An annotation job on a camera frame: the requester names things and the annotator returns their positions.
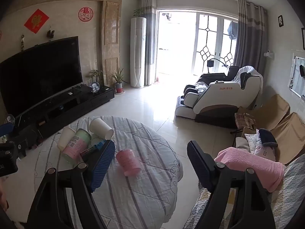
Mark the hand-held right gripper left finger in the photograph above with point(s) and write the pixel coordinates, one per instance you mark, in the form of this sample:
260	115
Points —
102	165

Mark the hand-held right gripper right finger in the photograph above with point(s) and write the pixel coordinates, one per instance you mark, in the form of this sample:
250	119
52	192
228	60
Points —
202	164

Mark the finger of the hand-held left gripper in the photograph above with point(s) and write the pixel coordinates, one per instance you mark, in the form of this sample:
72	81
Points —
5	129

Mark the pink plastic cup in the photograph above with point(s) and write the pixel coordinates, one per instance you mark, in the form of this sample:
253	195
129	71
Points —
128	163

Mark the green and pink cup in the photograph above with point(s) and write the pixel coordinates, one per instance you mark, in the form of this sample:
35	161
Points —
76	146

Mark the white paper cup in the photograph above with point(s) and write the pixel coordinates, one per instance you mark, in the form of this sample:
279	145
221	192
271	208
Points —
101	127
65	138

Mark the white round disc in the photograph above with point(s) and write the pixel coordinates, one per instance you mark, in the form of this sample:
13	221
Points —
9	118

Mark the pink towel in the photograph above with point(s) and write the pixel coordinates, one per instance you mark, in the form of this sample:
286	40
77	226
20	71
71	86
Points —
252	167

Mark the white pillow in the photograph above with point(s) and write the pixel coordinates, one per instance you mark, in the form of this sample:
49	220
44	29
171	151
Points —
253	143

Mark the plaid cushion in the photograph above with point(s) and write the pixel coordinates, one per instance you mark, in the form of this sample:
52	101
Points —
245	121

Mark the black flat television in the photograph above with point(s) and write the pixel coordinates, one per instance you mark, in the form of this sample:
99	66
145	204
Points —
40	76

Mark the black television stand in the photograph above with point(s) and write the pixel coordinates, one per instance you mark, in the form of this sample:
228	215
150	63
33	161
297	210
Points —
78	101

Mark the white massage chair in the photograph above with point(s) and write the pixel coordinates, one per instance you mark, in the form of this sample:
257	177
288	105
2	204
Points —
221	97

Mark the dark blue cloth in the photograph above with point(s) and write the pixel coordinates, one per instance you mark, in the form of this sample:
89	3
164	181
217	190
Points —
268	137

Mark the glass snow globe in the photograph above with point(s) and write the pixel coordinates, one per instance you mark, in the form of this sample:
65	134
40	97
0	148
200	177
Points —
95	87

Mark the potted plant with pink pot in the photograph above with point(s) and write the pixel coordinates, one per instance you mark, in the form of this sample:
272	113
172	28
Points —
118	78

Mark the small green potted plant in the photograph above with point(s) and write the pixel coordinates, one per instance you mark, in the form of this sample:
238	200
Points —
95	75

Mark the quilted sofa cover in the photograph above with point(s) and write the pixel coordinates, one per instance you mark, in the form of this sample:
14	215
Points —
290	195

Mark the black phone holder stand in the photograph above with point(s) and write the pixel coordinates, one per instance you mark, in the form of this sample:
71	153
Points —
211	64

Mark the white standing air conditioner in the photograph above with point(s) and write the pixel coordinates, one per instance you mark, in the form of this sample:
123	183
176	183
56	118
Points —
138	52

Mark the glass patio door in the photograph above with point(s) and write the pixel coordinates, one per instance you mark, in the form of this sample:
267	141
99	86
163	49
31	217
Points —
214	43

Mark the grey curtain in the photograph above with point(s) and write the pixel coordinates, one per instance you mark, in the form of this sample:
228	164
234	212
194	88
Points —
250	35
149	40

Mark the small plant on air conditioner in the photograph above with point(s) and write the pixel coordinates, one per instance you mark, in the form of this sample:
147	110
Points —
138	12

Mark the hanging wall ornament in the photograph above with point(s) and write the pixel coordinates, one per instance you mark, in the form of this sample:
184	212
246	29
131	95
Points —
22	42

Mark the wall plant ornament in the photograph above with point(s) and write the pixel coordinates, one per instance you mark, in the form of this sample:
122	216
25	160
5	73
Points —
51	32

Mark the red diamond wall decoration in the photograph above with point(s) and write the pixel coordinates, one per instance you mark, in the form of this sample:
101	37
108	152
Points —
36	21

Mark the white wall socket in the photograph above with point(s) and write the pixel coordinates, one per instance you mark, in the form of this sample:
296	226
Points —
269	54

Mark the wall whiteboard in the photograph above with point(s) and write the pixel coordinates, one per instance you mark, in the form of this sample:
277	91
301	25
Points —
297	76

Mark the round red wall decoration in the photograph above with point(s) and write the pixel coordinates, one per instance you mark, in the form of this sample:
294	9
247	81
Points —
85	14

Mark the small black picture frame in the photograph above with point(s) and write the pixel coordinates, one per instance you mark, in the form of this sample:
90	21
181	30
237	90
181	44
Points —
280	21

